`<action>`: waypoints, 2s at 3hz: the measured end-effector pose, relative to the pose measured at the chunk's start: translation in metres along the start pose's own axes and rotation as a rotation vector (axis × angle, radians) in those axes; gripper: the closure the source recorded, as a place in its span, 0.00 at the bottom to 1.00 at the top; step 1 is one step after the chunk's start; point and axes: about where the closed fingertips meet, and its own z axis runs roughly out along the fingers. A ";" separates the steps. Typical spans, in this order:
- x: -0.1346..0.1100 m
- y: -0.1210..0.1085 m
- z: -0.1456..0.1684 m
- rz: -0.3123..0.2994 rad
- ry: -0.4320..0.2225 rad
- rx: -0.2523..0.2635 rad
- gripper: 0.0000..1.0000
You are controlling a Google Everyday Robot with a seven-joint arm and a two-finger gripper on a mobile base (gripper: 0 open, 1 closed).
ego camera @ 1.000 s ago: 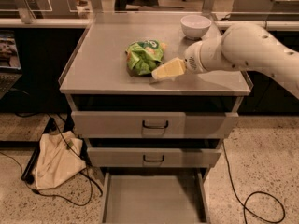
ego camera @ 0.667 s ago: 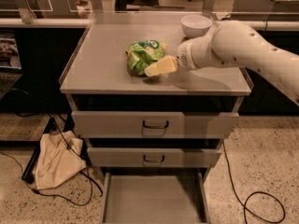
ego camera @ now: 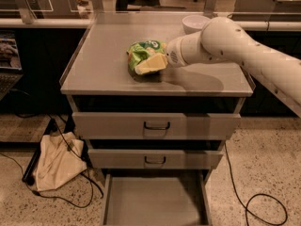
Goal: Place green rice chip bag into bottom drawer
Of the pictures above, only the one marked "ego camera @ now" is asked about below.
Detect top grey drawer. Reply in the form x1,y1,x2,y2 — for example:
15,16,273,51
72,112,241,140

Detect white ceramic bowl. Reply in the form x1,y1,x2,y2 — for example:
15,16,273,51
182,15,210,34

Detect bottom grey open drawer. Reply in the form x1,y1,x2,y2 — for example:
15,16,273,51
103,170,212,226

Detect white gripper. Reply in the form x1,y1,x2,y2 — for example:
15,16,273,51
135,36,188,75

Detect green rice chip bag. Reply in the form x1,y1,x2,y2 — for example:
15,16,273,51
127,40,166,74

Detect middle grey drawer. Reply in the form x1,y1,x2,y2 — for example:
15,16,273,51
88,149,223,170

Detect grey metal drawer cabinet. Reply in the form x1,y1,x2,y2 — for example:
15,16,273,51
58,11,256,226

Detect cream cloth bag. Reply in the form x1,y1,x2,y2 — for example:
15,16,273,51
35,132,87,191

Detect white horizontal rail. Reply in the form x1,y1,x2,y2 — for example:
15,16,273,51
0,18,301,32

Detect laptop computer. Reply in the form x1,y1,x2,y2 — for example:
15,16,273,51
0,30,24,100

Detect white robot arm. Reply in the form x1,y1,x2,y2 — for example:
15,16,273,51
135,17,301,115

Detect black cable right floor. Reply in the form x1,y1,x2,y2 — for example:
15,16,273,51
223,142,289,226

